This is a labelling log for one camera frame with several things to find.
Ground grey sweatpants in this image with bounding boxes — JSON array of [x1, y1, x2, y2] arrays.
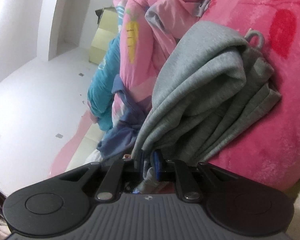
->
[[131, 21, 282, 193]]

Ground pale yellow wardrobe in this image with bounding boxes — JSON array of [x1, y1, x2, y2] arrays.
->
[[89, 7, 120, 64]]

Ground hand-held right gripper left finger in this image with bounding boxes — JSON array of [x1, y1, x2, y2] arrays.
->
[[59, 150, 145, 202]]

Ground navy blue cloth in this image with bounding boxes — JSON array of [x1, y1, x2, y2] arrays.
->
[[96, 76, 150, 160]]

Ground pink carrot print quilt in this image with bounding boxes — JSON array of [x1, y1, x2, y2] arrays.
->
[[112, 0, 213, 113]]

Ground teal printed quilt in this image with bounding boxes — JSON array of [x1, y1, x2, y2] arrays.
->
[[87, 36, 122, 132]]

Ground pink floral blanket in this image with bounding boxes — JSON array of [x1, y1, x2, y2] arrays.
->
[[200, 0, 300, 193]]

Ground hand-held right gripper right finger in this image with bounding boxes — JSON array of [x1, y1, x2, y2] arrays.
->
[[152, 150, 237, 200]]

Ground pink and cream headboard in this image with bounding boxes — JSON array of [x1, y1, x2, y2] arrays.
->
[[49, 110, 108, 178]]

